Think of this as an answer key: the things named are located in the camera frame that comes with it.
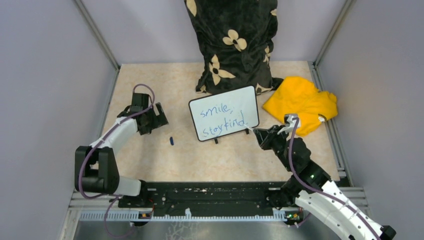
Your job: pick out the black floral plush blanket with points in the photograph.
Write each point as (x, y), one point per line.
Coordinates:
(235, 38)

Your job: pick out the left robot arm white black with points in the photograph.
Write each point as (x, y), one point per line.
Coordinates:
(96, 169)

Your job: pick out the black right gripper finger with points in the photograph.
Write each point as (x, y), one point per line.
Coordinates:
(262, 133)
(266, 142)

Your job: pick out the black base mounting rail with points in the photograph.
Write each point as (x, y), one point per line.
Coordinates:
(204, 202)

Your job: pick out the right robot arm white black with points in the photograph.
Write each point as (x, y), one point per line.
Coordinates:
(313, 190)

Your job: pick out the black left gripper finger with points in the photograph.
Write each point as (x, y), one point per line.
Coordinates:
(146, 128)
(161, 119)

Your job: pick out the yellow folded garment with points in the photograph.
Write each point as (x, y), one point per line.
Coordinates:
(297, 95)

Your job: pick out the aluminium frame post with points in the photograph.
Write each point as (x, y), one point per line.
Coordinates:
(346, 7)
(95, 31)

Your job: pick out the small whiteboard black frame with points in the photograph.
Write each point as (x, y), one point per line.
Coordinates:
(223, 114)

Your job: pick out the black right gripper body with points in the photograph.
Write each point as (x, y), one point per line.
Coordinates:
(280, 139)

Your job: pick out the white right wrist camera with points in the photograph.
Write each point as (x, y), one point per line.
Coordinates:
(291, 122)

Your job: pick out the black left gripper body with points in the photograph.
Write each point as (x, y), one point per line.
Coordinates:
(151, 116)

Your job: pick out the right aluminium frame post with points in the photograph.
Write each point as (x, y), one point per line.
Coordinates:
(346, 7)

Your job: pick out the left aluminium frame post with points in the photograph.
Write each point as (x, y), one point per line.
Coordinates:
(95, 31)

